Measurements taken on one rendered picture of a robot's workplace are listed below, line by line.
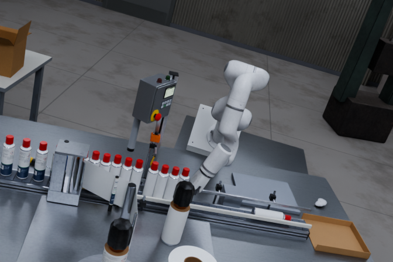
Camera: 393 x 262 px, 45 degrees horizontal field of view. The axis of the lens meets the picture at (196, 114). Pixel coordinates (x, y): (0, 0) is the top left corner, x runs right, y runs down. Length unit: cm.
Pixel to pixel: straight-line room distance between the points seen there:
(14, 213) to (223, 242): 96
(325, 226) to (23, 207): 158
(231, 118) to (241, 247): 63
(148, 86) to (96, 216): 63
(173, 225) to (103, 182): 39
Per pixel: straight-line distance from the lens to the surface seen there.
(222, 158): 224
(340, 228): 283
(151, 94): 212
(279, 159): 328
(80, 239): 209
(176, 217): 206
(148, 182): 232
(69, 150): 214
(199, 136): 302
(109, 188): 222
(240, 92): 220
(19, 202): 233
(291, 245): 252
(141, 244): 212
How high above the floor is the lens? 225
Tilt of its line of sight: 24 degrees down
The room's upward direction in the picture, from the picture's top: 16 degrees clockwise
